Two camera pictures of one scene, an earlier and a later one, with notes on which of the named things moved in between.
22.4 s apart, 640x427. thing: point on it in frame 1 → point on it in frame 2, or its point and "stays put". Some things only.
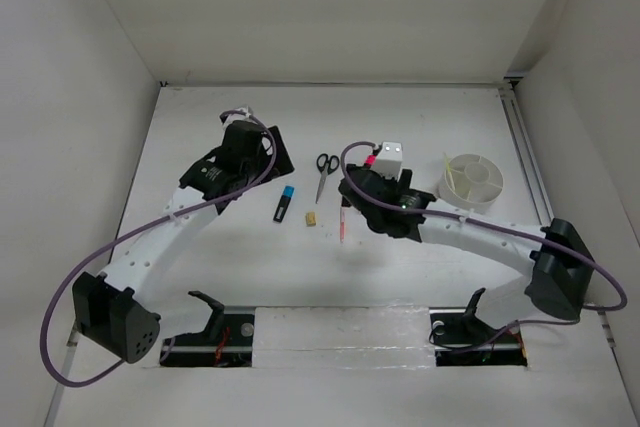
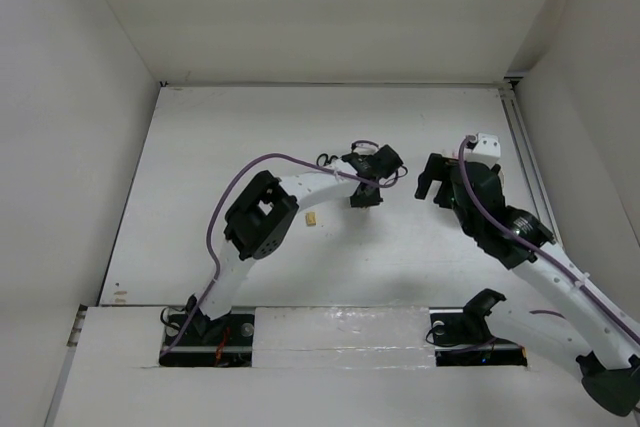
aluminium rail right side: x=527 y=155 stays put
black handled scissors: x=326 y=166 stays put
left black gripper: x=282 y=165 → x=371 y=201
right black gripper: x=399 y=185 → x=439 y=167
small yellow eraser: x=310 y=219 stays put
